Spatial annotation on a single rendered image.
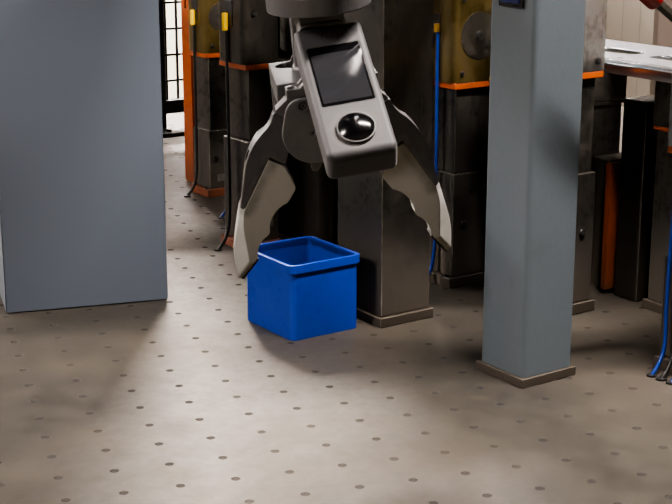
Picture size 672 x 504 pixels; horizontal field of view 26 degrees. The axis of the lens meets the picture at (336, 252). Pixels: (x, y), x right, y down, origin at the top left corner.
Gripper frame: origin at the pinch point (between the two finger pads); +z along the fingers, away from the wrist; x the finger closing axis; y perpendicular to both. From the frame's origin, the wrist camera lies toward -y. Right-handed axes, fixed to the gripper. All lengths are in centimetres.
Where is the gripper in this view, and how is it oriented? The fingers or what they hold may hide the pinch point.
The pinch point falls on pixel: (346, 270)
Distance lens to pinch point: 103.6
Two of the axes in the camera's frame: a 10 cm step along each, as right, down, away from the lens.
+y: -1.3, -3.7, 9.2
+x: -9.9, 1.3, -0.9
